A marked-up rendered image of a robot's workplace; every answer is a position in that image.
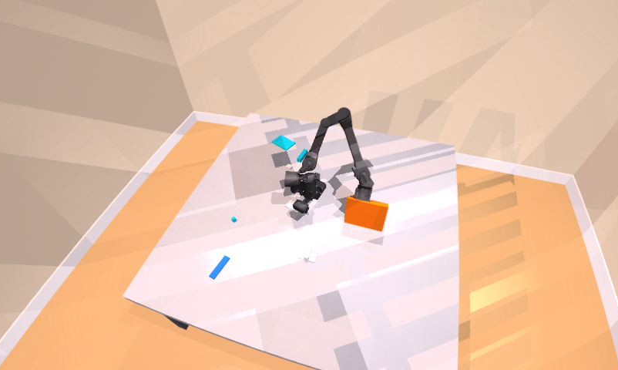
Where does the blue flat bar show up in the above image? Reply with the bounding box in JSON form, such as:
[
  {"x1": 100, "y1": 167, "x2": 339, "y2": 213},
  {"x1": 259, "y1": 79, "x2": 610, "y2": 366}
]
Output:
[{"x1": 209, "y1": 255, "x2": 230, "y2": 279}]

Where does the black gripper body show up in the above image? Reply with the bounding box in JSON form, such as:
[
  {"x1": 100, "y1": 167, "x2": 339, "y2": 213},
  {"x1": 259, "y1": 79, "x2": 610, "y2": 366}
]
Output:
[{"x1": 293, "y1": 180, "x2": 327, "y2": 214}]

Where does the cyan flat square plate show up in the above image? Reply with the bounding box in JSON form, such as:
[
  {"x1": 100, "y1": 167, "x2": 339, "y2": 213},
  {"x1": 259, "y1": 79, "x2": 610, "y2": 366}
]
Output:
[{"x1": 271, "y1": 135, "x2": 295, "y2": 150}]

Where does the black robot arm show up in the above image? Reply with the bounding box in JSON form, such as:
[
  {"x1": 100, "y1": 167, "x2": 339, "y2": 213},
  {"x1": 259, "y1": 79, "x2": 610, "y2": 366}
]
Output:
[{"x1": 284, "y1": 107, "x2": 374, "y2": 203}]

